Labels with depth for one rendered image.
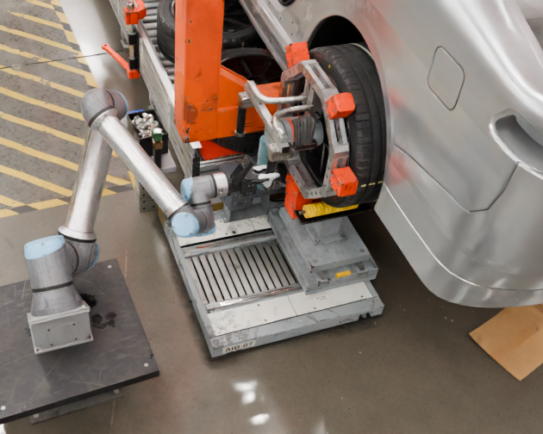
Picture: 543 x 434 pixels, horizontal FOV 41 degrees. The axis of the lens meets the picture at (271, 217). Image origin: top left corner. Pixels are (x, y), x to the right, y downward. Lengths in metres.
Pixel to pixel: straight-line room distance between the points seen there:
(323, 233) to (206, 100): 0.82
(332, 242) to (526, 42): 1.59
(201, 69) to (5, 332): 1.33
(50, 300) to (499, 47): 1.74
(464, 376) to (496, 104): 1.60
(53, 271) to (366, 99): 1.31
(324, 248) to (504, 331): 0.93
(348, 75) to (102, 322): 1.35
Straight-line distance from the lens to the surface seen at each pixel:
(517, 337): 3.62
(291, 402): 3.13
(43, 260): 2.77
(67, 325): 2.81
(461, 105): 2.26
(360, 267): 3.41
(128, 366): 2.84
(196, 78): 3.19
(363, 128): 2.73
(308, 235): 3.43
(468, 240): 2.37
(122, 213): 3.79
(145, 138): 3.34
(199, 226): 2.58
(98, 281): 3.10
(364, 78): 2.79
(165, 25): 4.30
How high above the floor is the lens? 2.66
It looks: 44 degrees down
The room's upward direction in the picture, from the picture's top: 8 degrees clockwise
